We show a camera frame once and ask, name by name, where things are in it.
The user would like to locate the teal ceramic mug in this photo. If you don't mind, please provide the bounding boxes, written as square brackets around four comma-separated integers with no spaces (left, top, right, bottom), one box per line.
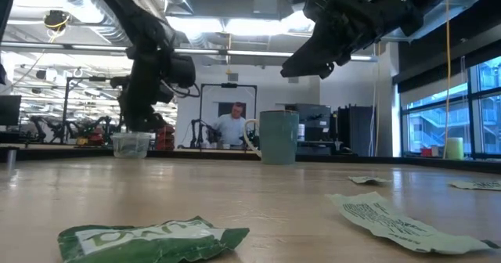
[243,110,301,166]

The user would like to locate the grey ceiling box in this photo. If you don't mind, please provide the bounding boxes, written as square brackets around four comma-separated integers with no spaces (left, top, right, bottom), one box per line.
[252,0,279,16]

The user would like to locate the person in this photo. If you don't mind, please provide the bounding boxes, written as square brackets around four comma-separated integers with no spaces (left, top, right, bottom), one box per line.
[211,101,248,150]

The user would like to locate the pale green Stevia packet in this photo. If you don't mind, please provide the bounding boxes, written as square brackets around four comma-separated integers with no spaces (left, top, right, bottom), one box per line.
[326,191,501,255]
[347,175,392,185]
[449,179,501,191]

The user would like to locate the black upright panel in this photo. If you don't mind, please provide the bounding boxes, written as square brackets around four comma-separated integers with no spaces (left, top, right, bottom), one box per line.
[337,105,379,157]

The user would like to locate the dark green Truvia packet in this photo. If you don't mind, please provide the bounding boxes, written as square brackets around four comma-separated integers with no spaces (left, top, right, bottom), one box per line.
[57,215,251,263]

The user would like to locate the dark framed window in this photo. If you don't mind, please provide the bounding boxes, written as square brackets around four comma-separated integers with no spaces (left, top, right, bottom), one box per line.
[398,55,501,159]

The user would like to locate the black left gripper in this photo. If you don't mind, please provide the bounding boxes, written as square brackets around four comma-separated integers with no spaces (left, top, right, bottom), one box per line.
[111,45,175,133]

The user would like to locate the silver ventilation duct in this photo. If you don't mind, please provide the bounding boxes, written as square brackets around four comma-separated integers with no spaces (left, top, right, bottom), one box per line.
[34,0,134,47]

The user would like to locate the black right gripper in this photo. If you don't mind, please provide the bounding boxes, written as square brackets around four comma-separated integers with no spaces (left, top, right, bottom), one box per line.
[279,0,426,80]

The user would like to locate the red stacked bins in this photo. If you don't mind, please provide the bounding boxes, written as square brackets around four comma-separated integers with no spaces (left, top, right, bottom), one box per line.
[155,124,176,151]

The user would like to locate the yellow hanging cord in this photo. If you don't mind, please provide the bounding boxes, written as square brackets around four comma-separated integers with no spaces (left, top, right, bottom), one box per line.
[442,0,452,158]

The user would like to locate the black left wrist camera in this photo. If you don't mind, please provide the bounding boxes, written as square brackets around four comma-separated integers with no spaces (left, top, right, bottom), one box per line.
[168,54,196,88]

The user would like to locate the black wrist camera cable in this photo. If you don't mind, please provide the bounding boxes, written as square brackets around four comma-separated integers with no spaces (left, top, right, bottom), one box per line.
[162,78,201,99]

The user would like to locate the black aluminium table frame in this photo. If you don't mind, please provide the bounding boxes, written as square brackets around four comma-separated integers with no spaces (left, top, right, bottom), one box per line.
[0,146,501,174]

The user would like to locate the pale green cylinder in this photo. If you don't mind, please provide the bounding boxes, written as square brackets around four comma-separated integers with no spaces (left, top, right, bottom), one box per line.
[445,136,465,160]

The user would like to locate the black ceiling-mounted device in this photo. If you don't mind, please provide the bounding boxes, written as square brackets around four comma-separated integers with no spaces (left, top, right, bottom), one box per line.
[42,9,71,32]

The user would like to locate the clear plastic container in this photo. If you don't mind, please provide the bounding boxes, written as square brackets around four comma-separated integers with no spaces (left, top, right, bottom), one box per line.
[110,131,153,159]

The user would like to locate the black equipment cabinet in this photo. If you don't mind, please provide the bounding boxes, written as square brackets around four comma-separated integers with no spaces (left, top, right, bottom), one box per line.
[285,103,333,157]

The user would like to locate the dark monitor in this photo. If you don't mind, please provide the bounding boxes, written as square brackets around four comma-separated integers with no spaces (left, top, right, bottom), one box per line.
[0,94,23,127]

